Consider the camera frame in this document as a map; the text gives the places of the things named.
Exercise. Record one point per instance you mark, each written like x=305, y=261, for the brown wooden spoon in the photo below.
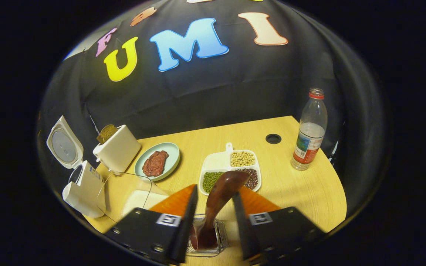
x=220, y=192

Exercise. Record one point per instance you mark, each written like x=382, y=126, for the clear plastic water bottle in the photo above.
x=309, y=144

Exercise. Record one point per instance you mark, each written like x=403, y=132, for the clear plastic container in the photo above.
x=139, y=184

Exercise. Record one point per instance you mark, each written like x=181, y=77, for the light green plate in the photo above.
x=172, y=153

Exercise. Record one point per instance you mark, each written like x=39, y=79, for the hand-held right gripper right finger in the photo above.
x=243, y=232

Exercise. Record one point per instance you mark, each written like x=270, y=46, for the white rice cooker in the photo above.
x=83, y=188

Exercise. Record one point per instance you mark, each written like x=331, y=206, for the black backdrop cloth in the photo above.
x=235, y=81

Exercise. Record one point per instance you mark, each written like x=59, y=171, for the brown bread slice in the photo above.
x=107, y=133

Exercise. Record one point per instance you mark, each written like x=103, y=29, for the white divided dish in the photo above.
x=216, y=162

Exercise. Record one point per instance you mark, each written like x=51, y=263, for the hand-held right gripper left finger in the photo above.
x=183, y=229

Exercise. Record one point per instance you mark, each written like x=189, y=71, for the yellow soybeans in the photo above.
x=242, y=159

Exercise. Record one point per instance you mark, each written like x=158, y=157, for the dark red beans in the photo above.
x=253, y=181

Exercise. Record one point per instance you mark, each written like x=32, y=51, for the green mung beans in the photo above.
x=211, y=181

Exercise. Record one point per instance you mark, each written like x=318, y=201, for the black table grommet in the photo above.
x=273, y=139

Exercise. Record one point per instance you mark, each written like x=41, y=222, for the red meat piece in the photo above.
x=161, y=157
x=152, y=168

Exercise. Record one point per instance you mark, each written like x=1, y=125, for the white toaster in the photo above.
x=120, y=151

